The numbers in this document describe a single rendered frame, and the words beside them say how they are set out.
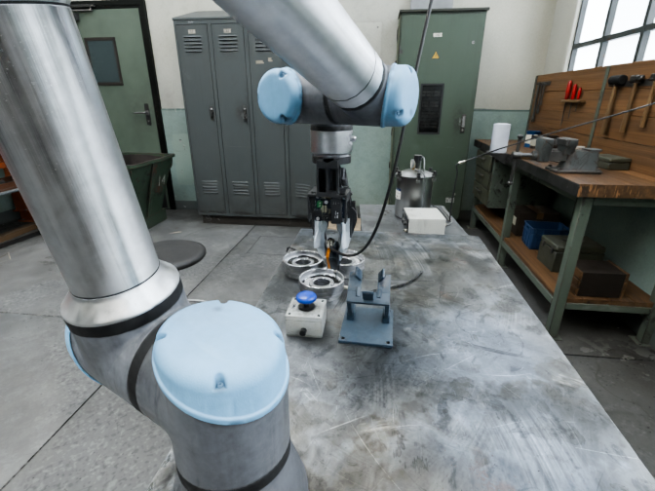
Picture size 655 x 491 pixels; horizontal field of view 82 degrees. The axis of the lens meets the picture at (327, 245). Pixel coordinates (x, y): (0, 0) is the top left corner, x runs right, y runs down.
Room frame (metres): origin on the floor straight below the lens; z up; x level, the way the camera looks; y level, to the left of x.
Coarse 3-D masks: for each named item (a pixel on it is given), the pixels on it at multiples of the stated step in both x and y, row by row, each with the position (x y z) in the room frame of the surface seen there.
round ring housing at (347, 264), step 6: (348, 252) 0.94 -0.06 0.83; (354, 252) 0.94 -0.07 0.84; (342, 258) 0.92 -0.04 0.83; (348, 258) 0.91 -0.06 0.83; (360, 258) 0.91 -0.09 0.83; (342, 264) 0.87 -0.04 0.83; (348, 264) 0.87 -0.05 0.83; (354, 264) 0.85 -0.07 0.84; (360, 264) 0.86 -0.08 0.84; (342, 270) 0.84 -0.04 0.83; (348, 270) 0.84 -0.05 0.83; (354, 270) 0.85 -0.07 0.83; (348, 276) 0.85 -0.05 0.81
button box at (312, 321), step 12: (324, 300) 0.66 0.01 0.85; (288, 312) 0.62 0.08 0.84; (300, 312) 0.62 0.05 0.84; (312, 312) 0.62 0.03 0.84; (324, 312) 0.63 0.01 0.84; (288, 324) 0.61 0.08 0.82; (300, 324) 0.60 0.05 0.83; (312, 324) 0.60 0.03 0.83; (324, 324) 0.63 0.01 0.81; (300, 336) 0.60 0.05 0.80; (312, 336) 0.60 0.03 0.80
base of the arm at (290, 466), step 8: (288, 448) 0.28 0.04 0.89; (288, 456) 0.28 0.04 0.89; (296, 456) 0.30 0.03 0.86; (280, 464) 0.26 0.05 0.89; (288, 464) 0.28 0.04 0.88; (296, 464) 0.29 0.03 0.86; (176, 472) 0.27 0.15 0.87; (272, 472) 0.25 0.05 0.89; (280, 472) 0.26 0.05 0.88; (288, 472) 0.27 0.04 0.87; (296, 472) 0.28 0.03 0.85; (304, 472) 0.30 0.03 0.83; (176, 480) 0.26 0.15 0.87; (184, 480) 0.24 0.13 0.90; (264, 480) 0.25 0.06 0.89; (272, 480) 0.25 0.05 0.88; (280, 480) 0.26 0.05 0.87; (288, 480) 0.27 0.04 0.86; (296, 480) 0.28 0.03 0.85; (304, 480) 0.29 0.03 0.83; (176, 488) 0.26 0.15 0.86; (184, 488) 0.25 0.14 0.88; (192, 488) 0.24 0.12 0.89; (200, 488) 0.23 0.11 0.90; (240, 488) 0.23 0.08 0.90; (248, 488) 0.24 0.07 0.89; (256, 488) 0.24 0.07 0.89; (264, 488) 0.25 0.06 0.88; (272, 488) 0.25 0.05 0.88; (280, 488) 0.26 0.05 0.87; (288, 488) 0.26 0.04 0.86; (296, 488) 0.27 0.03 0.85; (304, 488) 0.28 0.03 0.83
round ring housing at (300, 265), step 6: (294, 252) 0.93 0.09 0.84; (300, 252) 0.94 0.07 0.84; (306, 252) 0.94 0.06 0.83; (312, 252) 0.93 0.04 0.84; (318, 252) 0.92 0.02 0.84; (288, 258) 0.91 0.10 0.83; (300, 258) 0.91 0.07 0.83; (306, 258) 0.91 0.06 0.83; (318, 258) 0.91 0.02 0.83; (288, 264) 0.85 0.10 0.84; (294, 264) 0.87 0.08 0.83; (300, 264) 0.91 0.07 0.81; (306, 264) 0.91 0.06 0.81; (318, 264) 0.86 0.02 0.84; (288, 270) 0.85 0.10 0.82; (294, 270) 0.84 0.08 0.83; (300, 270) 0.84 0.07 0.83; (306, 270) 0.84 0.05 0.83; (288, 276) 0.86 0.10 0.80; (294, 276) 0.85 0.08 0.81
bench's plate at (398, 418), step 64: (384, 256) 0.99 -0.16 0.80; (448, 256) 0.99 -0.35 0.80; (448, 320) 0.66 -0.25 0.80; (512, 320) 0.66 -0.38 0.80; (320, 384) 0.48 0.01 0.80; (384, 384) 0.48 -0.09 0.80; (448, 384) 0.48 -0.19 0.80; (512, 384) 0.48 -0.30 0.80; (576, 384) 0.48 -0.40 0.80; (320, 448) 0.36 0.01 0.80; (384, 448) 0.36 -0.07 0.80; (448, 448) 0.36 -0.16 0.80; (512, 448) 0.36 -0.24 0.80; (576, 448) 0.36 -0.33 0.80
